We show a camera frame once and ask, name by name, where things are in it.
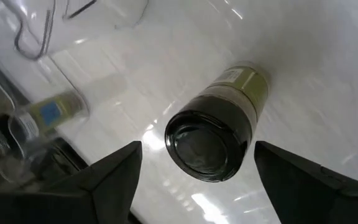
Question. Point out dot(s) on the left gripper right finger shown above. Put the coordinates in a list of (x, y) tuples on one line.
[(306, 193)]

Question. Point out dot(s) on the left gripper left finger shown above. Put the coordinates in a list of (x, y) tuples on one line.
[(98, 196)]

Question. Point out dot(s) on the black lid spice jar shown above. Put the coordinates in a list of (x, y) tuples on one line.
[(210, 146), (51, 112)]

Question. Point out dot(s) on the clear plastic bin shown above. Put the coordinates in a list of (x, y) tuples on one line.
[(73, 31)]

